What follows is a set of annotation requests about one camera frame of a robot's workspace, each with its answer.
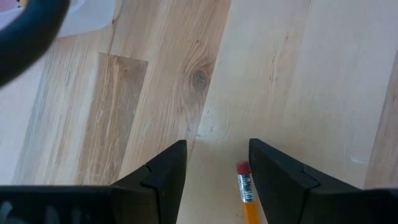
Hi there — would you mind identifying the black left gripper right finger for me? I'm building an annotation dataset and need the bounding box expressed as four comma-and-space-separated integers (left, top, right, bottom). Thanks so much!
248, 138, 368, 224

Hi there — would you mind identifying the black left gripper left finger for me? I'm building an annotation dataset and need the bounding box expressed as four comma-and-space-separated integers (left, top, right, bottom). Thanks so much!
110, 139, 188, 224

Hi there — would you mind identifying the orange pencil with eraser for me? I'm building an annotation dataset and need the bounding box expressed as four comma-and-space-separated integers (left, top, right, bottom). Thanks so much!
235, 161, 262, 224

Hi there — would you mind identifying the clear box with pink lid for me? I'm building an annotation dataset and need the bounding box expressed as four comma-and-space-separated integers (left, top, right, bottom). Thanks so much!
0, 0, 116, 39

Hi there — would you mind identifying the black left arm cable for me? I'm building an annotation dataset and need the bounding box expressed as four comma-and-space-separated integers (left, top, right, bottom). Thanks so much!
0, 0, 71, 88

